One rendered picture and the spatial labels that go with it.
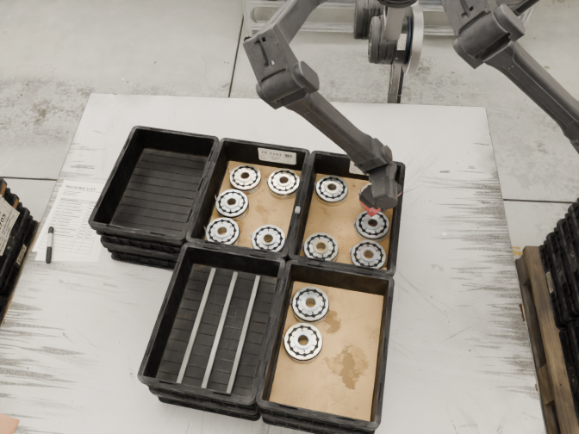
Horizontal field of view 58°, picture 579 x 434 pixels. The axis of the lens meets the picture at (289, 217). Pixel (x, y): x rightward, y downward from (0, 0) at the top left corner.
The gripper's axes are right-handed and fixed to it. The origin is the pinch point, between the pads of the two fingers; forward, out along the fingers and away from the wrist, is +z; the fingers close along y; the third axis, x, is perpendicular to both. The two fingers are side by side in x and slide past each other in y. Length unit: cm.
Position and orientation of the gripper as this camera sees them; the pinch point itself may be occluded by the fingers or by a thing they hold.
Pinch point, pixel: (377, 207)
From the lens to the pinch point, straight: 153.6
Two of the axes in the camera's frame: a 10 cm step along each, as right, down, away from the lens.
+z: 0.4, 5.3, 8.4
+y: 7.5, -5.7, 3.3
